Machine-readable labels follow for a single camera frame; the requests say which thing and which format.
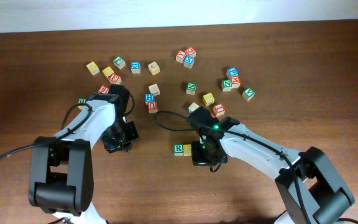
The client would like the yellow S letter block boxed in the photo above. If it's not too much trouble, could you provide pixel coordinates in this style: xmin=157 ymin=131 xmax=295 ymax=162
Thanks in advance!
xmin=183 ymin=144 xmax=191 ymax=157

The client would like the green R letter block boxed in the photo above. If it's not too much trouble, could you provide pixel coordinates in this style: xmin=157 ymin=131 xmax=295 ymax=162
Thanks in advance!
xmin=173 ymin=144 xmax=184 ymax=156

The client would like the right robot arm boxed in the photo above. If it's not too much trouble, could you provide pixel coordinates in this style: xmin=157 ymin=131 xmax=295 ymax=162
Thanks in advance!
xmin=187 ymin=107 xmax=355 ymax=224

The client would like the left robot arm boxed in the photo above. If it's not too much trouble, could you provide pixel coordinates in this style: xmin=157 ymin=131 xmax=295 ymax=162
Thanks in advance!
xmin=28 ymin=84 xmax=139 ymax=223

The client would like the red I block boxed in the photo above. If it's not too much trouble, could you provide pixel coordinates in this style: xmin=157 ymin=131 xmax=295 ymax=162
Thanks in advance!
xmin=213 ymin=103 xmax=226 ymax=116

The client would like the red U block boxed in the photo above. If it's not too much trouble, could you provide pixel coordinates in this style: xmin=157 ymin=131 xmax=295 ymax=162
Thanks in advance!
xmin=147 ymin=101 xmax=158 ymax=114

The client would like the wooden block blue side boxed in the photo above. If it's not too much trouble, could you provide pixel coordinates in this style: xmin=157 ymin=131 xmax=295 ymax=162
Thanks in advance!
xmin=188 ymin=103 xmax=200 ymax=113

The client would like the red 6 block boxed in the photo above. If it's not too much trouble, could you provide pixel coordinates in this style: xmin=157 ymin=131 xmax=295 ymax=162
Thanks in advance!
xmin=98 ymin=85 xmax=109 ymax=94

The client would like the blue H block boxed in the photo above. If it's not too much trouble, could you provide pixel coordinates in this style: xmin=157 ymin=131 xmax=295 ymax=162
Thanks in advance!
xmin=145 ymin=93 xmax=155 ymax=105

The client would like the yellow B block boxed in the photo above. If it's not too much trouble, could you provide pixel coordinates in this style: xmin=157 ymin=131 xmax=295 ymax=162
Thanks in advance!
xmin=203 ymin=93 xmax=215 ymax=106

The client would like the green B block left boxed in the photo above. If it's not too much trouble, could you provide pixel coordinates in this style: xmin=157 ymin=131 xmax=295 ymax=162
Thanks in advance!
xmin=78 ymin=98 xmax=86 ymax=110

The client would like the red E block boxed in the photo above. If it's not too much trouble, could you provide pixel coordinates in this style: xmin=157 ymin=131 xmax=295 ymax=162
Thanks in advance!
xmin=108 ymin=73 xmax=122 ymax=85

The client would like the plain wooden block centre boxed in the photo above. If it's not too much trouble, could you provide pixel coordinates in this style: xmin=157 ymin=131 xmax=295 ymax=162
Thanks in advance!
xmin=149 ymin=83 xmax=160 ymax=96

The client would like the green N block centre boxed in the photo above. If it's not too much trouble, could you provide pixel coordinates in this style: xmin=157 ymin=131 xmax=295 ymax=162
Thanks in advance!
xmin=186 ymin=82 xmax=197 ymax=95

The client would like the green n block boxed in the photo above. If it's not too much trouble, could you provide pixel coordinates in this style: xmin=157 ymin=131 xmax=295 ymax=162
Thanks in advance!
xmin=221 ymin=80 xmax=232 ymax=92
xmin=186 ymin=82 xmax=197 ymax=95

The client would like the yellow block beside E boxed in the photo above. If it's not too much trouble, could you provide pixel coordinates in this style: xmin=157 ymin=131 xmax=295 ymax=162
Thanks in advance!
xmin=102 ymin=67 xmax=114 ymax=78

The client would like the green V block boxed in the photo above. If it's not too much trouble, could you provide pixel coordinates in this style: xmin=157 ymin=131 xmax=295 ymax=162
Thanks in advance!
xmin=242 ymin=88 xmax=255 ymax=101

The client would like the green N block right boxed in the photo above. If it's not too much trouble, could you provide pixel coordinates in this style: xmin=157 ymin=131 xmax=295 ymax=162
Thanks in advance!
xmin=221 ymin=80 xmax=232 ymax=92

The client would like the blue D block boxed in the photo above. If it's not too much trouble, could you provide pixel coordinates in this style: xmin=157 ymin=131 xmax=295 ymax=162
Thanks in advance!
xmin=131 ymin=61 xmax=141 ymax=74

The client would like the red M block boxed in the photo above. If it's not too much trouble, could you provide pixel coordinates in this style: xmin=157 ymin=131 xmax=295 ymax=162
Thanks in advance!
xmin=230 ymin=76 xmax=241 ymax=88

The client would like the yellow block far left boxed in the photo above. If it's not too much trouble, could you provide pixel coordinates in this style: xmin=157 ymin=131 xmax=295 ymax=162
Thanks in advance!
xmin=86 ymin=61 xmax=100 ymax=75

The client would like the green P block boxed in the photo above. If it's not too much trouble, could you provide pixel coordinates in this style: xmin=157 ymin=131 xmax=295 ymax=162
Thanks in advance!
xmin=113 ymin=56 xmax=126 ymax=70

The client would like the yellow A block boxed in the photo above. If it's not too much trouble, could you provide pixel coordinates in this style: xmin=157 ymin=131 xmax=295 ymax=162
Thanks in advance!
xmin=148 ymin=62 xmax=160 ymax=75

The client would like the blue P block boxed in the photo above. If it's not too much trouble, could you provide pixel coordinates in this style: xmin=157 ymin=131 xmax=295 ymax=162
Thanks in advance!
xmin=226 ymin=67 xmax=239 ymax=79

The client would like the blue X block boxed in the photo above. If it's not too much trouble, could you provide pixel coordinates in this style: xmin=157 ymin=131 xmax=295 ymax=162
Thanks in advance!
xmin=183 ymin=55 xmax=195 ymax=68

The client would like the red Q block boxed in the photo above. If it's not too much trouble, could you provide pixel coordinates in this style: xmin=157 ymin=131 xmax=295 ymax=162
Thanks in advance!
xmin=185 ymin=47 xmax=196 ymax=58

